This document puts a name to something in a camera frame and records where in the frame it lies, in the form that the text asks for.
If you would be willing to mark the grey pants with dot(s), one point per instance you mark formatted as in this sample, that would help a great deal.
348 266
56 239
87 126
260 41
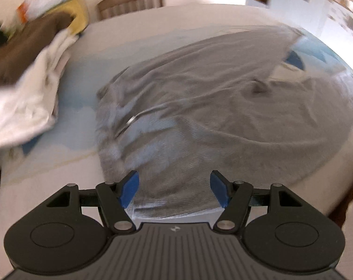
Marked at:
208 108

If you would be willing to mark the brown garment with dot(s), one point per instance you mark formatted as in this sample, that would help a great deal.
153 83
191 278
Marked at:
22 49

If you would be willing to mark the yellow tissue box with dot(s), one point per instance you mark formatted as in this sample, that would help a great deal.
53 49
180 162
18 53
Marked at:
77 14

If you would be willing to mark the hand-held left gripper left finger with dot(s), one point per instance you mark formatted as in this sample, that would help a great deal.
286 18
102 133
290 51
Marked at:
129 188

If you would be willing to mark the white cabinet with stickers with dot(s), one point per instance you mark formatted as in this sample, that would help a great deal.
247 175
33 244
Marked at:
310 5

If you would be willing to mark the white garment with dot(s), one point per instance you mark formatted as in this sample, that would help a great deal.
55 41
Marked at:
25 102

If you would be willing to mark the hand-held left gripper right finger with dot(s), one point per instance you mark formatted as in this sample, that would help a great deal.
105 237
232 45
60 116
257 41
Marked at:
220 188

